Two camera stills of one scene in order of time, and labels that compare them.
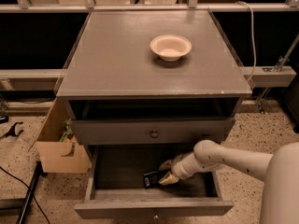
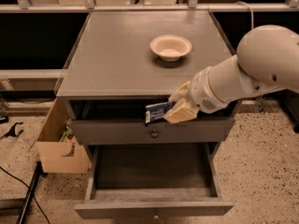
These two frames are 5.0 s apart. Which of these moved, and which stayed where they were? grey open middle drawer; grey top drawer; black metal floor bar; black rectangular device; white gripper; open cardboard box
Moved: white gripper; black rectangular device
Stayed: open cardboard box; grey open middle drawer; grey top drawer; black metal floor bar
